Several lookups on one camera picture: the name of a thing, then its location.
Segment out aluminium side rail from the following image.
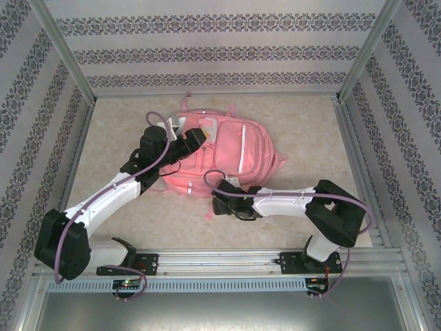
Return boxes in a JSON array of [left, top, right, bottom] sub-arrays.
[[48, 99, 96, 252], [330, 96, 393, 248]]

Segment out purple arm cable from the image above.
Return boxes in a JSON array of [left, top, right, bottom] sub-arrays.
[[203, 169, 376, 301], [54, 110, 173, 303]]

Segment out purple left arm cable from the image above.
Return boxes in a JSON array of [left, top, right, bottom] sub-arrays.
[[54, 110, 173, 303]]

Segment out small circuit board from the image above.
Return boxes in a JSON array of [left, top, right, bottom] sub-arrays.
[[307, 277, 330, 292], [112, 278, 144, 290]]

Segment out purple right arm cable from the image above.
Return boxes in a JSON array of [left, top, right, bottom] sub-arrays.
[[203, 169, 376, 301]]

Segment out pink school backpack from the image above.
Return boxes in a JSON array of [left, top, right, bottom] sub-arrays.
[[151, 91, 289, 222]]

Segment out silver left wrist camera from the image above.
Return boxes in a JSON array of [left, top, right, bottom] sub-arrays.
[[156, 115, 187, 141]]

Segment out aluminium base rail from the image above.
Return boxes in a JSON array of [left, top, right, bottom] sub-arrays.
[[34, 250, 404, 277]]

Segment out slotted grey cable duct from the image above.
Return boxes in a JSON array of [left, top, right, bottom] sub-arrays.
[[46, 277, 307, 294]]

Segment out aluminium corner post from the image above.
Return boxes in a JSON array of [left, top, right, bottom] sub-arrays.
[[336, 0, 402, 103], [32, 0, 96, 104]]

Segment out grey metal shelf panel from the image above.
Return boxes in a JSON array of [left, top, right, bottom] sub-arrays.
[[34, 292, 424, 331]]

